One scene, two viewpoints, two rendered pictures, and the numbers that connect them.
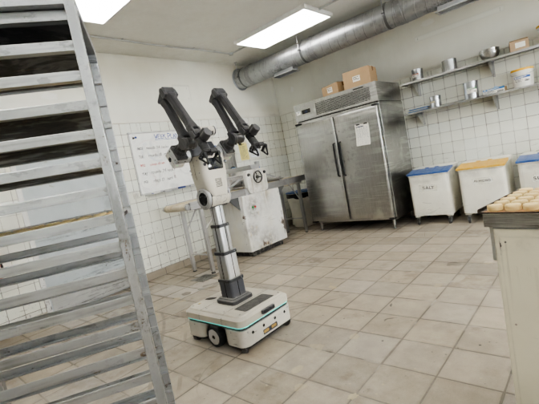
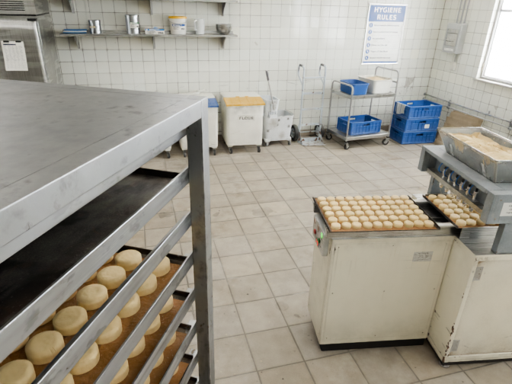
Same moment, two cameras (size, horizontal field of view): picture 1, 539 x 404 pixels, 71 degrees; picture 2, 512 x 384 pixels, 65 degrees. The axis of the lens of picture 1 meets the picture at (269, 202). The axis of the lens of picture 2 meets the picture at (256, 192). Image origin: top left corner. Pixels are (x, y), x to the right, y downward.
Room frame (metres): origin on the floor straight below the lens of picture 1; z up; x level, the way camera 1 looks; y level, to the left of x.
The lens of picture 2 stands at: (0.74, 1.00, 1.97)
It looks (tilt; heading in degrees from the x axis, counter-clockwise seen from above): 25 degrees down; 301
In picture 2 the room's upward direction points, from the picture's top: 2 degrees clockwise
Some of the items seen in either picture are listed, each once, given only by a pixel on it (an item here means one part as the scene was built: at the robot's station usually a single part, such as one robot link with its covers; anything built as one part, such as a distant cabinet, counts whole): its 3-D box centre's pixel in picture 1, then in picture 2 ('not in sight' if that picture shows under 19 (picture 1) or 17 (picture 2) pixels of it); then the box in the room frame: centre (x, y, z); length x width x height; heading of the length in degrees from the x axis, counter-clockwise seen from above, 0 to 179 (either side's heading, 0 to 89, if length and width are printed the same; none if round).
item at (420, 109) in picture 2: not in sight; (417, 109); (1.87, -5.69, 0.50); 0.60 x 0.40 x 0.20; 50
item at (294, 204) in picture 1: (302, 207); not in sight; (6.88, -0.59, 0.33); 0.54 x 0.53 x 0.66; 47
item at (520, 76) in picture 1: (522, 78); (177, 25); (4.61, -3.29, 1.67); 0.25 x 0.24 x 0.21; 47
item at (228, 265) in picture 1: (230, 276); not in sight; (2.79, 0.40, 0.45); 0.13 x 0.13 x 0.40; 47
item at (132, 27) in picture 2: (471, 90); (132, 24); (4.99, -2.87, 1.67); 0.18 x 0.18 x 0.22
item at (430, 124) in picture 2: not in sight; (414, 122); (1.87, -5.69, 0.30); 0.60 x 0.40 x 0.20; 47
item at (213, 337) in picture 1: (216, 335); not in sight; (2.61, 0.56, 0.08); 0.16 x 0.06 x 0.16; 47
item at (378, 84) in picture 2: not in sight; (374, 84); (2.46, -5.19, 0.89); 0.44 x 0.36 x 0.20; 146
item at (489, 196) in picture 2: not in sight; (473, 193); (0.76, -1.43, 1.01); 0.72 x 0.33 x 0.34; 128
